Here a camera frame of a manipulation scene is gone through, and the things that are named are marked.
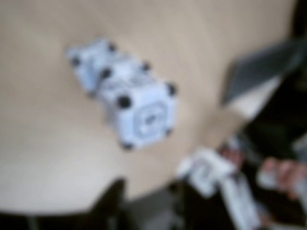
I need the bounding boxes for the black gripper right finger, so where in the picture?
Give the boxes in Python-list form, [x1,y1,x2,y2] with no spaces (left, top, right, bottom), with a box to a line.
[167,183,192,230]

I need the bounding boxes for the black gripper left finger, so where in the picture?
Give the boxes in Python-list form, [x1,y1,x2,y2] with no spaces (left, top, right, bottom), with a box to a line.
[90,176,128,230]

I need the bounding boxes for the white leader arm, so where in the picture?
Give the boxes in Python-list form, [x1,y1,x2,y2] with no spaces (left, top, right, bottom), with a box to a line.
[176,138,267,230]

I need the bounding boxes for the white cube house glyph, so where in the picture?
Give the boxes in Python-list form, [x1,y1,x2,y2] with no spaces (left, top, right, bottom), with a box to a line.
[103,63,179,152]

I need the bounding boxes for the white cube zigzag glyph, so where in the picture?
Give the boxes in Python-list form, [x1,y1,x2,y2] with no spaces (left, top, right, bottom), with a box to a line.
[71,45,149,101]

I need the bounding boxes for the person's hand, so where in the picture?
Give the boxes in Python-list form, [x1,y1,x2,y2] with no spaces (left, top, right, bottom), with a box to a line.
[258,157,307,201]

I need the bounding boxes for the dark grey flat panel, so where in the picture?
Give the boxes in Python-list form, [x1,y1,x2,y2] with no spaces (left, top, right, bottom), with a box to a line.
[220,39,304,106]

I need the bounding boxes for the white cube wide glyph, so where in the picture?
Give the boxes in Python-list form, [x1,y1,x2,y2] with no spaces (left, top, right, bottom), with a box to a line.
[64,37,115,72]

